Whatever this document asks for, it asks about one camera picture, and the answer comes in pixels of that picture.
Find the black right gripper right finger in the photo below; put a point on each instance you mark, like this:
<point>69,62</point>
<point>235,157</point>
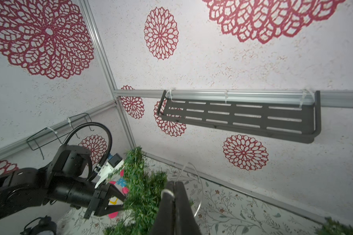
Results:
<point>185,223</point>

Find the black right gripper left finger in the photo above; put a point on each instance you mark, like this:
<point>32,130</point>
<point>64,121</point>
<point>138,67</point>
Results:
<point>165,219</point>

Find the small green christmas tree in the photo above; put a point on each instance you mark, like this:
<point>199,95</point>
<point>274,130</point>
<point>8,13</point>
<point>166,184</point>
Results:
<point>142,202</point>
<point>333,227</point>

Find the left small green christmas tree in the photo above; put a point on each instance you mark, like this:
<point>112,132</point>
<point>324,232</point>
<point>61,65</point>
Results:
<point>142,202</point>

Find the grey wall shelf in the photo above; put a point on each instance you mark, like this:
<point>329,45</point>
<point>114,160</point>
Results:
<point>296,123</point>

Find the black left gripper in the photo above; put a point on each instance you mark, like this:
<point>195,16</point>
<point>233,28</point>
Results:
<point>68,180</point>

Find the right small green christmas tree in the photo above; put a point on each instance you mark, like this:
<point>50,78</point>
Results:
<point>333,227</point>

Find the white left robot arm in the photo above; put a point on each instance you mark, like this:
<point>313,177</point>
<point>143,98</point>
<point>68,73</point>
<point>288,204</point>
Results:
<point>25,188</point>

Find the white pink plush toy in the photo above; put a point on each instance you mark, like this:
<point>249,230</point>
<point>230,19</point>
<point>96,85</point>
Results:
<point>120,184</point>

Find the black wire wall rack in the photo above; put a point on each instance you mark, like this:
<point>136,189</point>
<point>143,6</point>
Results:
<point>57,132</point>

